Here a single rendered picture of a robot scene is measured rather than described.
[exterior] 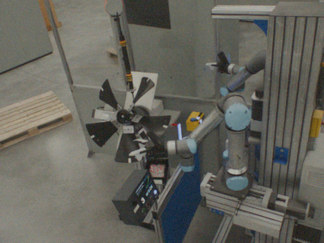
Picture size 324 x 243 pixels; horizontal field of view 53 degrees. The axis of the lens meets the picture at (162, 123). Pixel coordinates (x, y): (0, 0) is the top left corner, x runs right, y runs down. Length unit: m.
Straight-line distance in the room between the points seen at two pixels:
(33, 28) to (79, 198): 5.08
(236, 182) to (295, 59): 0.70
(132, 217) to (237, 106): 0.82
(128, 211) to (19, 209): 2.27
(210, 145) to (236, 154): 1.59
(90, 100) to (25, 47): 4.41
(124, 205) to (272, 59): 1.08
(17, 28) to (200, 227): 6.02
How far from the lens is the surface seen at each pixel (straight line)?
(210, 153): 3.37
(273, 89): 1.80
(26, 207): 3.91
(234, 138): 1.66
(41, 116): 5.22
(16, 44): 7.86
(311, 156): 2.04
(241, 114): 1.56
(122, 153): 2.49
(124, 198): 1.77
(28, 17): 7.95
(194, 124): 2.58
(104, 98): 2.72
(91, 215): 3.50
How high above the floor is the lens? 2.48
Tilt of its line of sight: 33 degrees down
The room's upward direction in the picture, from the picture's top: 8 degrees counter-clockwise
